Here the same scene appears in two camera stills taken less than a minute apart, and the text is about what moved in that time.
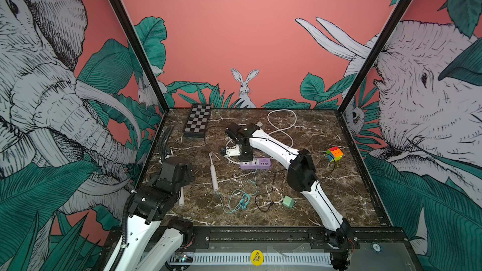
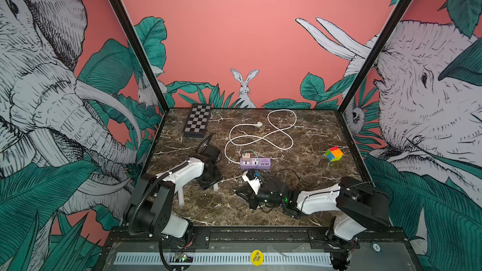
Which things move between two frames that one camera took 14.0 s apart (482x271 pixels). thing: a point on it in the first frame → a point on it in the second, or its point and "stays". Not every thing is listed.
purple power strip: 260,163 stays
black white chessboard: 198,120 stays
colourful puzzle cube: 336,152 stays
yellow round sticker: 257,257 stays
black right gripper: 248,159 → 249,196
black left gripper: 189,175 → 207,184
